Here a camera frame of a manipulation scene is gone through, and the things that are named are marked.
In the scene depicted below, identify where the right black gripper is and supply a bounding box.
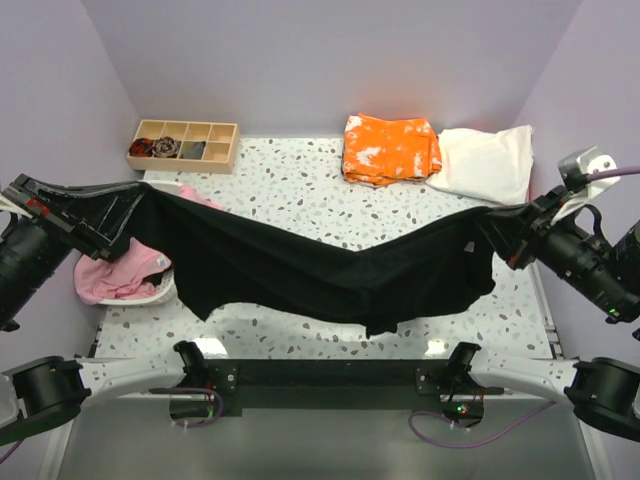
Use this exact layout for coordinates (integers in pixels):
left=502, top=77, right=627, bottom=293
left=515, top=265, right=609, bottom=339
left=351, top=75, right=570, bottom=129
left=467, top=178, right=635, bottom=313

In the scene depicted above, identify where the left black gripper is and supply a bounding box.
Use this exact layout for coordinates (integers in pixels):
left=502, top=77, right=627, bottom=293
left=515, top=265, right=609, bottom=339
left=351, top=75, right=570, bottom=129
left=0, top=169, right=151, bottom=327

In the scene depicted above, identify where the black t-shirt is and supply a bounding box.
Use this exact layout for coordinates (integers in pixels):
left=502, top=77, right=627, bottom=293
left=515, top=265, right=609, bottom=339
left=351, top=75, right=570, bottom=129
left=126, top=189, right=495, bottom=336

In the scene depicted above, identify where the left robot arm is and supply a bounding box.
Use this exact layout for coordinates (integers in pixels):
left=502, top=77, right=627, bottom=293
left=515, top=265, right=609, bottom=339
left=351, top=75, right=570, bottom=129
left=1, top=175, right=207, bottom=445

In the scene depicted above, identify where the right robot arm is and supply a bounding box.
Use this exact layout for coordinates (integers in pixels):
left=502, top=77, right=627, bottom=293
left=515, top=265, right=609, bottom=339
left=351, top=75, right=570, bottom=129
left=441, top=187, right=639, bottom=441

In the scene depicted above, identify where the pink t-shirt in basket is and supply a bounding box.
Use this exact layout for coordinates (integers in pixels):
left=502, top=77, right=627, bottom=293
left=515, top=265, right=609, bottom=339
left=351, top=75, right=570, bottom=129
left=73, top=183, right=225, bottom=305

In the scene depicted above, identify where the red black rolled fabric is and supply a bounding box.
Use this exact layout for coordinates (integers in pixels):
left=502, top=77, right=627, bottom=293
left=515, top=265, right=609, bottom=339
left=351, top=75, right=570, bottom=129
left=128, top=138, right=155, bottom=157

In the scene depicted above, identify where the brown patterned rolled fabric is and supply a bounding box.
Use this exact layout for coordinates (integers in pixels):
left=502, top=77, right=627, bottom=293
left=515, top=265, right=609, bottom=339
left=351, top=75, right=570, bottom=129
left=151, top=136, right=181, bottom=158

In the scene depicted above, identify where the white laundry basket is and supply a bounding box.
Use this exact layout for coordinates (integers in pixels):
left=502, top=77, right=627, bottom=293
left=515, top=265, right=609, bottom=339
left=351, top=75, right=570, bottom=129
left=99, top=180, right=182, bottom=307

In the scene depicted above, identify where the grey rolled fabric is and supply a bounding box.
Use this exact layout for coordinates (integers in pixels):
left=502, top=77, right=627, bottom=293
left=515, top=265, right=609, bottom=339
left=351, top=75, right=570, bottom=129
left=180, top=141, right=206, bottom=160

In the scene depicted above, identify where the wooden compartment box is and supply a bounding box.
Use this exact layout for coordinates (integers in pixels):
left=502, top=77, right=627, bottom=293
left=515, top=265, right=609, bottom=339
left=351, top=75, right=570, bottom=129
left=126, top=119, right=240, bottom=174

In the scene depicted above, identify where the orange white folded t-shirt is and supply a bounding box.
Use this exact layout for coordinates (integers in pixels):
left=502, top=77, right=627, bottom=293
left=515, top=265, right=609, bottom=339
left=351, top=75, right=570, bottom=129
left=342, top=114, right=443, bottom=188

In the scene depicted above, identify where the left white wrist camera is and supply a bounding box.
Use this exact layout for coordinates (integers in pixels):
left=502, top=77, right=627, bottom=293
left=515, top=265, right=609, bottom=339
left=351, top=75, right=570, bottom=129
left=0, top=196, right=24, bottom=215

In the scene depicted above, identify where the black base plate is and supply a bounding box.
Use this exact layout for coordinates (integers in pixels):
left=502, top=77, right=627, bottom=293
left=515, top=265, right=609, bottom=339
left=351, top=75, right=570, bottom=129
left=179, top=359, right=503, bottom=417

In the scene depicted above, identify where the aluminium rail frame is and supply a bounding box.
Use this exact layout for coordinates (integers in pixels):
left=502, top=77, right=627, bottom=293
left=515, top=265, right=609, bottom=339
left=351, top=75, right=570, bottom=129
left=40, top=267, right=610, bottom=479

